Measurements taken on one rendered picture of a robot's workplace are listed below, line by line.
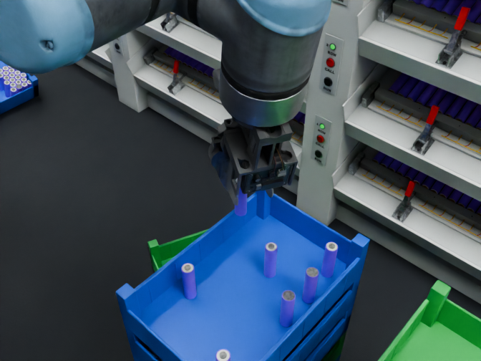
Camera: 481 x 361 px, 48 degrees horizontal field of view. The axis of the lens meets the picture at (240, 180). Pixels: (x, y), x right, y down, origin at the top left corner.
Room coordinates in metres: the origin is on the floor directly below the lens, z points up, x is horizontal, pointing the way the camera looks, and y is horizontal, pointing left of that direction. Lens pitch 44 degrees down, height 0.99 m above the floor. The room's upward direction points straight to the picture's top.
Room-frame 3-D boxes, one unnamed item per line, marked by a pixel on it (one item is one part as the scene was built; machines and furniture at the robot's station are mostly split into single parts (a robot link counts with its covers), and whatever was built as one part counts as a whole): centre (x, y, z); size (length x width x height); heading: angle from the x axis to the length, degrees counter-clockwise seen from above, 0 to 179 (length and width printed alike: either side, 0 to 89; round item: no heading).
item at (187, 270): (0.46, 0.07, 0.36); 0.02 x 0.02 x 0.06
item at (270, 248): (0.50, -0.04, 0.36); 0.02 x 0.02 x 0.06
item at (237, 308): (0.45, -0.01, 0.36); 0.30 x 0.20 x 0.08; 138
